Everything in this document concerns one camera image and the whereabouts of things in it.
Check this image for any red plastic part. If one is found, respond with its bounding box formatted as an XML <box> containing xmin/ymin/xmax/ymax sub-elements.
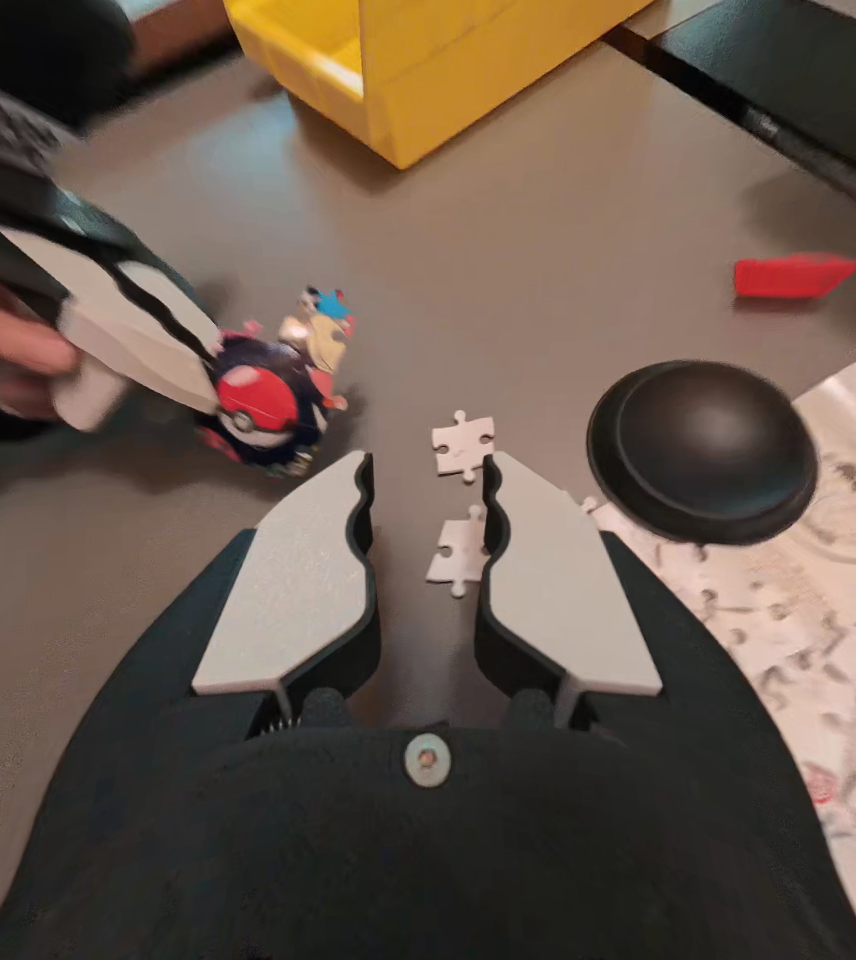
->
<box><xmin>734</xmin><ymin>253</ymin><xmax>856</xmax><ymax>301</ymax></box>

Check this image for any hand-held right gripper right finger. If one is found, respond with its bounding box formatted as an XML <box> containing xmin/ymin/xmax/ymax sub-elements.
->
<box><xmin>475</xmin><ymin>451</ymin><xmax>665</xmax><ymax>700</ymax></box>

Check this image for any pile of white puzzle pieces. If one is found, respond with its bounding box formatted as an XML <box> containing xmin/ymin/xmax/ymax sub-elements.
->
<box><xmin>581</xmin><ymin>491</ymin><xmax>856</xmax><ymax>957</ymax></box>

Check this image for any white puzzle piece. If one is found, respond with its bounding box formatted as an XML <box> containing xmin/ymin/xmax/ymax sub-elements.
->
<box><xmin>431</xmin><ymin>410</ymin><xmax>497</xmax><ymax>483</ymax></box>
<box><xmin>425</xmin><ymin>504</ymin><xmax>491</xmax><ymax>600</ymax></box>

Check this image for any yellow plastic bin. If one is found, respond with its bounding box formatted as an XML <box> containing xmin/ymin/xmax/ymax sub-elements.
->
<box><xmin>222</xmin><ymin>0</ymin><xmax>659</xmax><ymax>172</ymax></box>

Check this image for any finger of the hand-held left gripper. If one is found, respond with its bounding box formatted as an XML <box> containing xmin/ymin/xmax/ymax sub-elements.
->
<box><xmin>116</xmin><ymin>255</ymin><xmax>224</xmax><ymax>363</ymax></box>
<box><xmin>0</xmin><ymin>225</ymin><xmax>221</xmax><ymax>416</ymax></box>

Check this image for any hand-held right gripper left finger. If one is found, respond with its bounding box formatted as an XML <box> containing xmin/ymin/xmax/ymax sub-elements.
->
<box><xmin>191</xmin><ymin>450</ymin><xmax>383</xmax><ymax>700</ymax></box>

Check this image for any colourful assembled puzzle section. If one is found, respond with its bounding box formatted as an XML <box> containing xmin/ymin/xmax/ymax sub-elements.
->
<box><xmin>194</xmin><ymin>283</ymin><xmax>359</xmax><ymax>479</ymax></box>

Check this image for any person's left hand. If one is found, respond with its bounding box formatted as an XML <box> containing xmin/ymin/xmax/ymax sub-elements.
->
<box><xmin>0</xmin><ymin>261</ymin><xmax>86</xmax><ymax>421</ymax></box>

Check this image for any black round stand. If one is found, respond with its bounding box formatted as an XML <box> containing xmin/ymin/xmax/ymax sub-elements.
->
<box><xmin>587</xmin><ymin>360</ymin><xmax>821</xmax><ymax>546</ymax></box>

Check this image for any black desk pad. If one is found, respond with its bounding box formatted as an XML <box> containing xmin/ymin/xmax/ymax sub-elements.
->
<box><xmin>604</xmin><ymin>0</ymin><xmax>856</xmax><ymax>220</ymax></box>

